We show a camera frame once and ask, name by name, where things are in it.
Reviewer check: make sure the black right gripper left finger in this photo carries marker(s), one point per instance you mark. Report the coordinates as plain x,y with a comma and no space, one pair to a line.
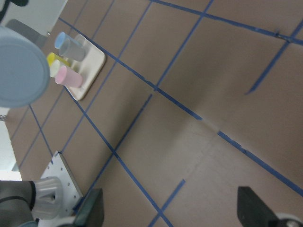
91,212

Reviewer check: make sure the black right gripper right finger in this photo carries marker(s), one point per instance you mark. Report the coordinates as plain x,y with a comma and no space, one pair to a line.
252,211

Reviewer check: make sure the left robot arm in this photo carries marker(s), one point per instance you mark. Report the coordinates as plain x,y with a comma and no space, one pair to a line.
24,77

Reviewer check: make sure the pink plastic cup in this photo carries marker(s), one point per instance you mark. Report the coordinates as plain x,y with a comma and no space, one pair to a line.
68,77

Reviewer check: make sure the pale green plastic cup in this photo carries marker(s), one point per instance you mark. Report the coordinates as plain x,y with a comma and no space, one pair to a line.
54,68

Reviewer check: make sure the yellow plastic cup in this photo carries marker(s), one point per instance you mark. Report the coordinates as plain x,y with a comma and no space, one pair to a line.
52,57

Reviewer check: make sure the grey plastic cup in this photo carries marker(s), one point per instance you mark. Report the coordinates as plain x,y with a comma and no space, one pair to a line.
72,50

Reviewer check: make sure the blue plastic cup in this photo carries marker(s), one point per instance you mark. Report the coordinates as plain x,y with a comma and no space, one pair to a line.
59,40

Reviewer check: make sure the cream white serving tray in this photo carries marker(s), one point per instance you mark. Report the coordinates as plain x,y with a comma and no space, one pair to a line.
89,68

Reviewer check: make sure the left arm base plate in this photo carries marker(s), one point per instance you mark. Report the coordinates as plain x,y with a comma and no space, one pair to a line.
57,193

